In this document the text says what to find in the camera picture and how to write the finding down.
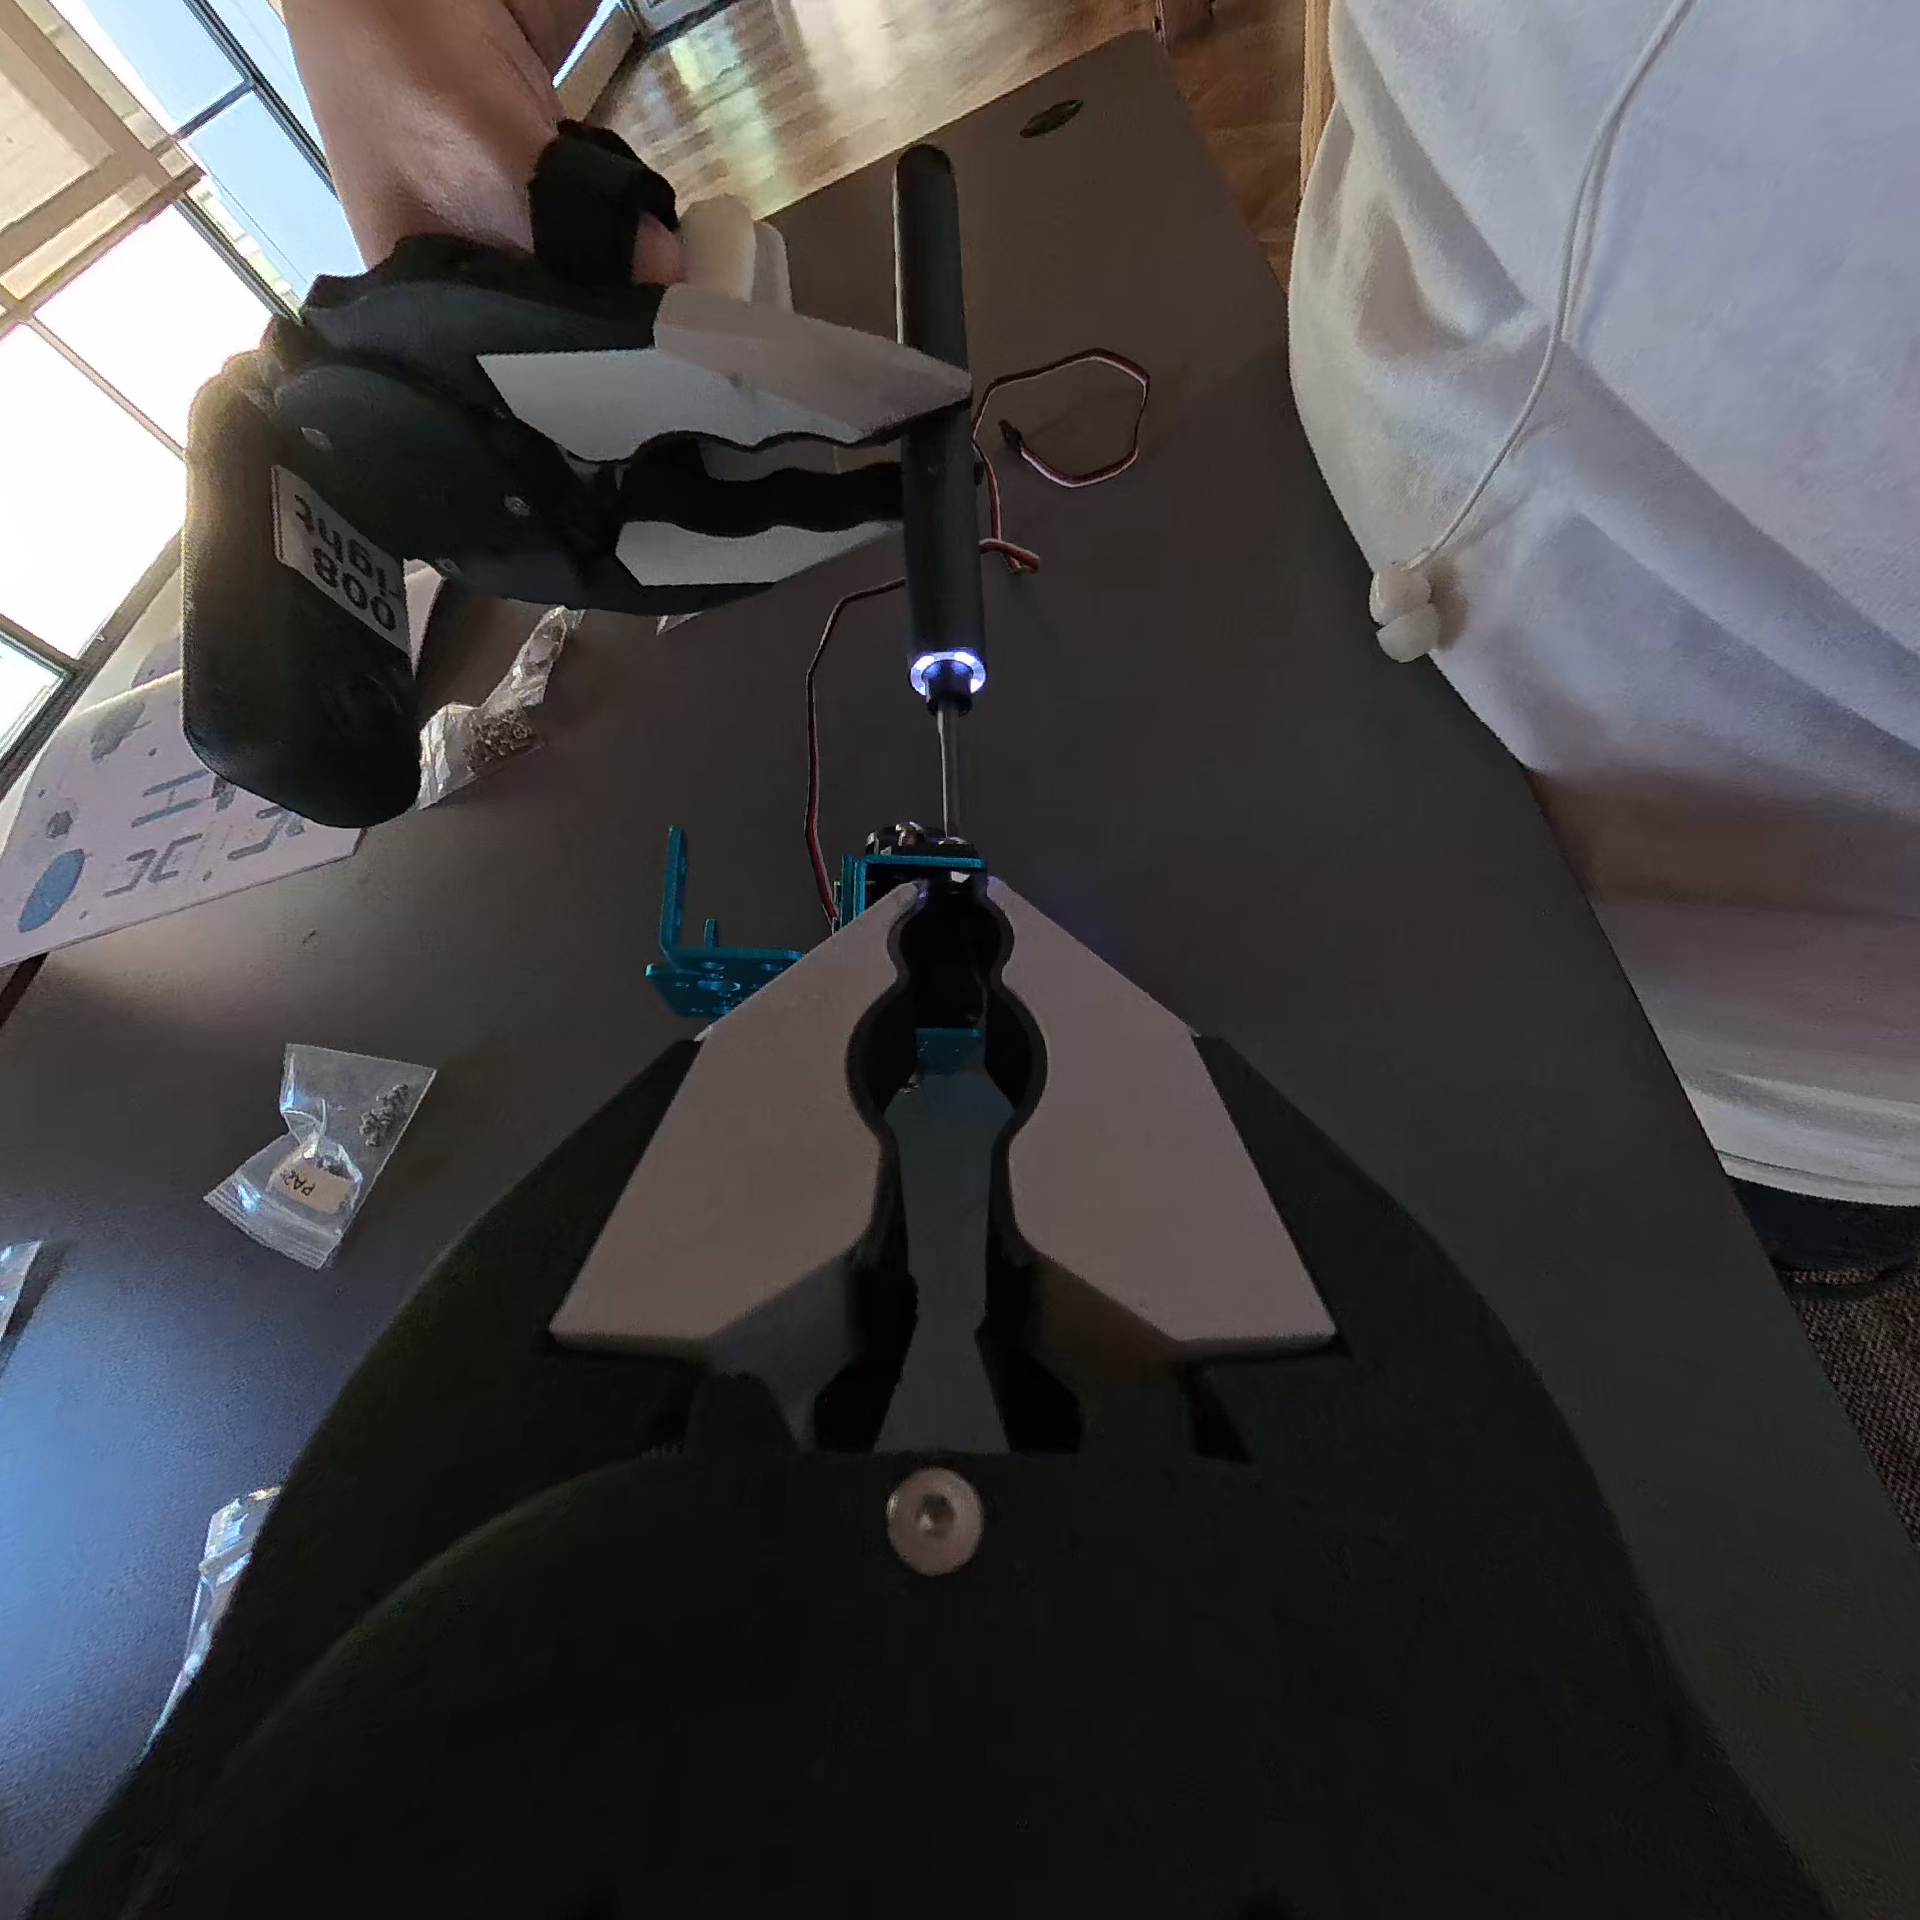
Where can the person's right forearm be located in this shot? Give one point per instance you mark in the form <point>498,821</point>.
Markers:
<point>435,44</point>

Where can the clear bag of silver screws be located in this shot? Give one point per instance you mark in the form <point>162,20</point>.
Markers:
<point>481,743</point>

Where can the narrow clear screw bag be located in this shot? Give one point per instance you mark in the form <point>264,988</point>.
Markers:
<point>541,653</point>

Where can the dark desk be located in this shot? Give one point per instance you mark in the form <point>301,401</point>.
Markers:
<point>1276,902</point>

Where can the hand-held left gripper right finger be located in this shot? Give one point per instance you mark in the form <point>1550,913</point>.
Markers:
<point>1170,1200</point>

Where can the clear bag with brown part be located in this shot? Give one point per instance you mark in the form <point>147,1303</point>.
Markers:
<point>24,1290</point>

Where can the clear bag of dark screws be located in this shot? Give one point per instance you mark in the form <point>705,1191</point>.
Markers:
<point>323,1184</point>

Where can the large glass window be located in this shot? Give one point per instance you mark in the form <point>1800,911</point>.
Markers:
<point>120,434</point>

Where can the assembly instruction sheet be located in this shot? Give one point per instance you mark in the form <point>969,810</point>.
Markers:
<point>149,810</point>

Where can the person's right hand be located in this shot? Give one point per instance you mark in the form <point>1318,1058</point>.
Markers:
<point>435,189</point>

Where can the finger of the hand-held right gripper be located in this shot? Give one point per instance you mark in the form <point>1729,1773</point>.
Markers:
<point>721,551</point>
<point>598,399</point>

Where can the black electric screwdriver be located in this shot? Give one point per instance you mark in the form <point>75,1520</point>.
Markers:
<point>940,375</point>

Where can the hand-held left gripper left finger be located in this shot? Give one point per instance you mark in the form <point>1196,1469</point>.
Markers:
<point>721,1200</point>

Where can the person's dark pants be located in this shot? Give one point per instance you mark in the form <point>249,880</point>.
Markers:
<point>1844,1231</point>

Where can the blue metal servo bracket assembly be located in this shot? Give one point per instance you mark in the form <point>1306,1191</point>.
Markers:
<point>721,984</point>

